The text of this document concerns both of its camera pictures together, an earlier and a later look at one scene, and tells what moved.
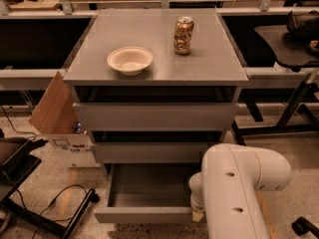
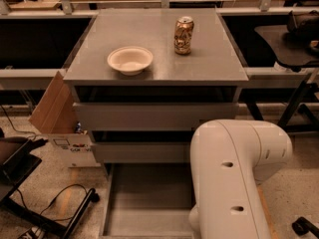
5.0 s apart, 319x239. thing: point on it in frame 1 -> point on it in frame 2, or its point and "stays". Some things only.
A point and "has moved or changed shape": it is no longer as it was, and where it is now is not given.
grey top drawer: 154,117 stays
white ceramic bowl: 130,60 stays
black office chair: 295,44 stays
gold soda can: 182,35 stays
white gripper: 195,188 -> 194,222
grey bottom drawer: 148,193 has moved or changed shape
